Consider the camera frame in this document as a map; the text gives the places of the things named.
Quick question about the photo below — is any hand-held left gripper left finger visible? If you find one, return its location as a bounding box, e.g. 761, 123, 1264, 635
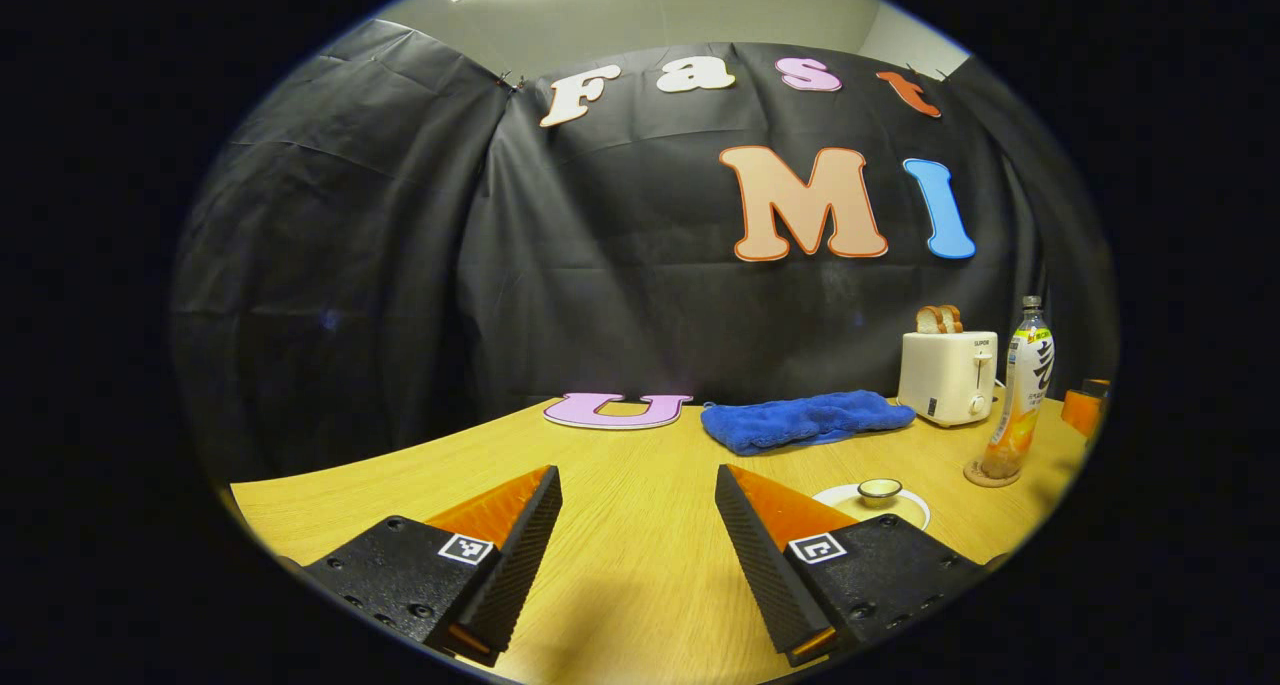
298, 465, 564, 668

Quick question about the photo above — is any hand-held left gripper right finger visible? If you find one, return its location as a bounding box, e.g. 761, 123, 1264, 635
714, 463, 993, 668

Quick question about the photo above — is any clear water bottle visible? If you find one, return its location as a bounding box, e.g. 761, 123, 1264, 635
980, 296, 1056, 481

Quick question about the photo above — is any round brown coaster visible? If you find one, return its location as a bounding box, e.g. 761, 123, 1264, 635
964, 457, 1023, 488

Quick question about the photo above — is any cream teacup lid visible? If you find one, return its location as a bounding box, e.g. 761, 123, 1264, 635
813, 478, 931, 532

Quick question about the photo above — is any white toaster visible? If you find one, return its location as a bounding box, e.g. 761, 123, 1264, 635
897, 330, 999, 428

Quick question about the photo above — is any blue towel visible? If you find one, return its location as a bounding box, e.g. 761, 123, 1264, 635
700, 390, 916, 456

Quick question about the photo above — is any pink paper cutout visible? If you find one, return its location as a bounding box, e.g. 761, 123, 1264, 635
543, 393, 693, 431

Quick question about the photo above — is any black backdrop cloth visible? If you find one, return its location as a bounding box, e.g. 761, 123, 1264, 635
170, 17, 1119, 486

